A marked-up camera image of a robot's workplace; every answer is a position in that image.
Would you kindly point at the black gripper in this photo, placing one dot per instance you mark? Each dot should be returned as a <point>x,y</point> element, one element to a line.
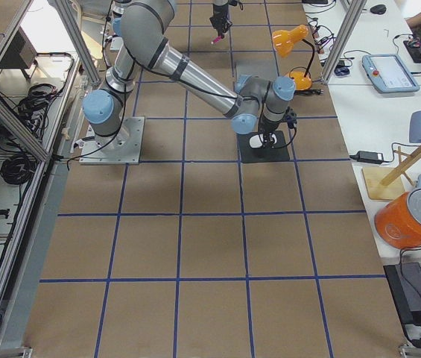
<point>219,18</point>
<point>266,130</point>

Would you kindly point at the white computer mouse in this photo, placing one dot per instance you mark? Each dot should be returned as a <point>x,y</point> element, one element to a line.
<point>263,140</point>

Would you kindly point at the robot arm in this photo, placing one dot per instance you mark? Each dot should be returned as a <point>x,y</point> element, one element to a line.
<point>223,6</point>
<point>254,106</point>

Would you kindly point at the black mousepad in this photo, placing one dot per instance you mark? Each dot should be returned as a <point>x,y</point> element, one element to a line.
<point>252,150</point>

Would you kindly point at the black power adapter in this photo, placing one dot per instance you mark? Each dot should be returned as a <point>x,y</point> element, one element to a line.
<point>370,157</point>

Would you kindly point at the wooden stand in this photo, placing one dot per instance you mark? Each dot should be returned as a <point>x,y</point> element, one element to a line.
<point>385,183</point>

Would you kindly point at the orange bucket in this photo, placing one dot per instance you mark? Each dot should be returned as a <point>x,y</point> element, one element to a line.
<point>399,222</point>

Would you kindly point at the aluminium frame post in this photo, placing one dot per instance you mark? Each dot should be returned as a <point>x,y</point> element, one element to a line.
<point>348,25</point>

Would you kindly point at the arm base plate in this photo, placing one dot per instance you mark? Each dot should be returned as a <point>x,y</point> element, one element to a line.
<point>124,149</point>

